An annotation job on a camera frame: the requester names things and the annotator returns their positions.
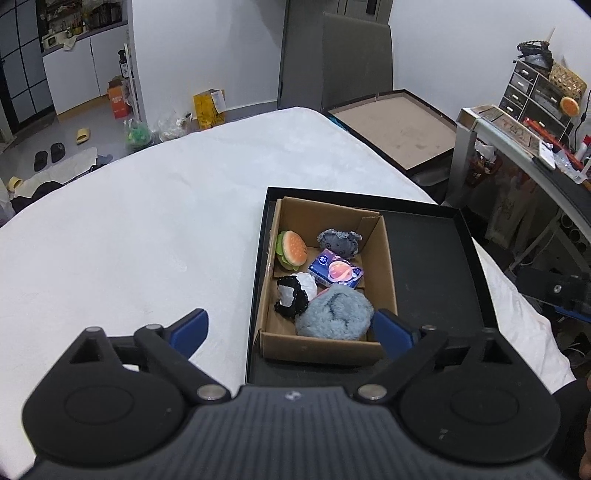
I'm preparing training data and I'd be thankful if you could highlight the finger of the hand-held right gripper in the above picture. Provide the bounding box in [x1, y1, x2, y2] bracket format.
[515, 267, 591, 318]

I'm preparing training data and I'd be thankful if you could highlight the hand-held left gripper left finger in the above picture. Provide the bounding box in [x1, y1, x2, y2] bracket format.
[69, 308, 232, 402]

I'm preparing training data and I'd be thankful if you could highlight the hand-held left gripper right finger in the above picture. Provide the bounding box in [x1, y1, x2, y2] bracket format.
[355, 309, 518, 402]

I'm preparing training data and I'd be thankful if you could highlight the brown cardboard box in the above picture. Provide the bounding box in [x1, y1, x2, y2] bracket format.
[259, 196, 399, 367]

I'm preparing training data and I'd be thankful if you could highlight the blue fluffy plush toy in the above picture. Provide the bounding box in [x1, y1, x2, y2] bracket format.
[294, 284, 375, 341]

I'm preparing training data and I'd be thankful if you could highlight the black shallow tray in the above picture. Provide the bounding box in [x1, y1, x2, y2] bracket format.
[244, 186, 502, 386]

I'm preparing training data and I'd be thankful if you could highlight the purple tissue packet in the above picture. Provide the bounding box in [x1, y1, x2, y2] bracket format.
[307, 248, 365, 289]

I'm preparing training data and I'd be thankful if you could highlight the grey plush toy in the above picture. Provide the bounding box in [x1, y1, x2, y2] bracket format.
[317, 228, 362, 260]

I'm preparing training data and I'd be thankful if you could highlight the black and white plush toy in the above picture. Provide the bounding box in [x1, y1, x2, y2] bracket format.
[275, 271, 318, 319]

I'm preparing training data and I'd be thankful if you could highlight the burger plush toy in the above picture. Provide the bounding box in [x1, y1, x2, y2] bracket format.
[276, 230, 308, 271]

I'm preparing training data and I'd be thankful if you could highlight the white printed cloth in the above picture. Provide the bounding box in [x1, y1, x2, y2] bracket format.
[485, 175, 536, 245]

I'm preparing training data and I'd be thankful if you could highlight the dark clothing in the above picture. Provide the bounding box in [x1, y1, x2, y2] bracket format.
[549, 376, 591, 480]

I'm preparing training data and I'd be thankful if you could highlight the red basket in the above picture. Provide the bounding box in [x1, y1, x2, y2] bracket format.
[464, 152, 502, 188]

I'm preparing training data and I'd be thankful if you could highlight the white desk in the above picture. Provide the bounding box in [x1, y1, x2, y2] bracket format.
[445, 105, 591, 278]

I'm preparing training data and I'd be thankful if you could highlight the grey drawer unit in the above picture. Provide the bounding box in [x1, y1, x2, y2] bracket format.
[499, 59, 583, 139]

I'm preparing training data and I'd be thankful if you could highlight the black framed brown board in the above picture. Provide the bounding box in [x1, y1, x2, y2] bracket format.
[323, 89, 462, 185]

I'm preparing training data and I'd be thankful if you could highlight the green plastic bag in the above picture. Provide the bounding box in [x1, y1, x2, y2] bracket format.
[124, 117, 153, 151]

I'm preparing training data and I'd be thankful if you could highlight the clear plastic bag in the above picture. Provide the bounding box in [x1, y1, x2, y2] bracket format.
[157, 113, 192, 141]

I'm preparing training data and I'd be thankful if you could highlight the white floor cloth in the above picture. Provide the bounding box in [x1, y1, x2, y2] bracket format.
[21, 148, 100, 185]

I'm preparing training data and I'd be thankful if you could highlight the woven basket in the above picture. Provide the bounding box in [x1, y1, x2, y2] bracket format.
[549, 61, 588, 97]

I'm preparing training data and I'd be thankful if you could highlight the yellow cardboard box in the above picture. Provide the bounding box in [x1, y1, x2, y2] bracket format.
[193, 89, 227, 131]

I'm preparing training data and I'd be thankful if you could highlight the orange cardboard box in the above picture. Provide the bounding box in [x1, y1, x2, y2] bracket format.
[107, 78, 132, 120]

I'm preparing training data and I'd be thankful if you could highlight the white cabinet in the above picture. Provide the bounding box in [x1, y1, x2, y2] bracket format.
[41, 23, 130, 116]

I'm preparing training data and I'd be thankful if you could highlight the dark wire basket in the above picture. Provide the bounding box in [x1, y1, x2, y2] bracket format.
[517, 41, 554, 70]

